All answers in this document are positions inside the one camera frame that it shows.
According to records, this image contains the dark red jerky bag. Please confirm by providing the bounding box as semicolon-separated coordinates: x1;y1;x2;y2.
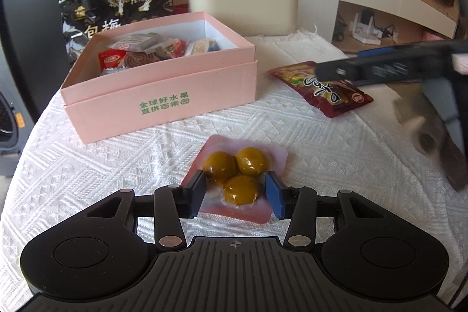
268;61;374;118

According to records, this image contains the yellow chestnut vacuum pack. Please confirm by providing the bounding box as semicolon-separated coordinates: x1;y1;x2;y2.
183;135;288;224

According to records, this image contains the brown spiral roll snack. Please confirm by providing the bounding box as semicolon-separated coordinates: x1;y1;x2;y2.
122;52;160;68

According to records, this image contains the red snack packet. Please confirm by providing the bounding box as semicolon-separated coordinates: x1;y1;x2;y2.
98;49;127;71

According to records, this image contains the beige nougat bar packet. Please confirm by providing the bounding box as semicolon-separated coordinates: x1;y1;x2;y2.
185;38;219;56

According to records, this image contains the green white snack packet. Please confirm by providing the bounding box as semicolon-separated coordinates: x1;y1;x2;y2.
108;32;173;53

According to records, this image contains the gloved right hand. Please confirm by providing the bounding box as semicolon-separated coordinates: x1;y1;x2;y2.
390;77;467;191

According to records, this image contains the white wifi router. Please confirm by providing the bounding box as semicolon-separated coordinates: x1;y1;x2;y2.
351;9;381;46

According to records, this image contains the white tv cabinet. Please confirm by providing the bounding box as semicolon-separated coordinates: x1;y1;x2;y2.
332;0;459;53

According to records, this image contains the white textured tablecloth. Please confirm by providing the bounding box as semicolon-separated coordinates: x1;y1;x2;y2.
1;31;467;311

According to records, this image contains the pink cardboard gift box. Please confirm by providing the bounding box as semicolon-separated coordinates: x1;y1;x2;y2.
60;12;258;143

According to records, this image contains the cream tissue box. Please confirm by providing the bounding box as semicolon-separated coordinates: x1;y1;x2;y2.
188;0;298;36

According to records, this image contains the black plum snack bag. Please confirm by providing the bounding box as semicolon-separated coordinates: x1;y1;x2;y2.
58;0;173;63

